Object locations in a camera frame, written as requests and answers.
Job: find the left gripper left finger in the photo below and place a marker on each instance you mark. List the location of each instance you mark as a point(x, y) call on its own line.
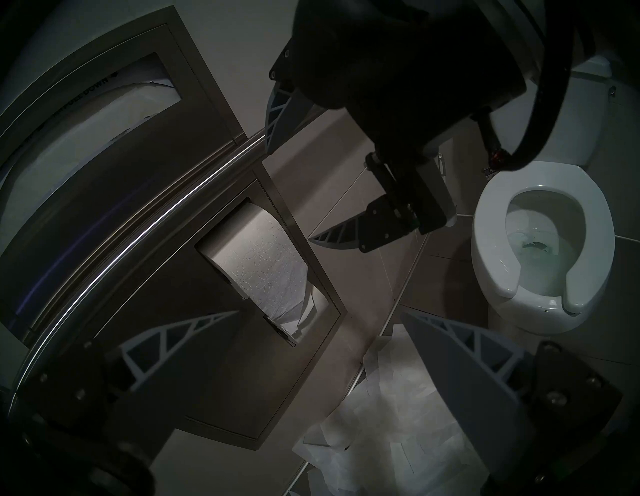
point(127, 365)

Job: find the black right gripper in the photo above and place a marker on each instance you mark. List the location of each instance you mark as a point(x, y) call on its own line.
point(400, 65)

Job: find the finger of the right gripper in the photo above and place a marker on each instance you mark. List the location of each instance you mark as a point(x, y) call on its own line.
point(370, 230)

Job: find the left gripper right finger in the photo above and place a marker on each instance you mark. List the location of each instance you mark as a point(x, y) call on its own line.
point(470, 400)

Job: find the pile of paper seat covers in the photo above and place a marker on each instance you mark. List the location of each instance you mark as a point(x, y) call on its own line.
point(390, 425)

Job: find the white toilet seat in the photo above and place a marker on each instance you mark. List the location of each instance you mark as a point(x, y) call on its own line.
point(492, 235)

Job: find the stack of seat covers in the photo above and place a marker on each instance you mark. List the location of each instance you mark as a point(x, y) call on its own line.
point(75, 135)

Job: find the long steel grab bar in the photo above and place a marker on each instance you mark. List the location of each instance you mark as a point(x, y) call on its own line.
point(165, 212)

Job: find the stainless steel wall dispenser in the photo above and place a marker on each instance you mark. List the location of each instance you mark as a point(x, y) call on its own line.
point(210, 125)

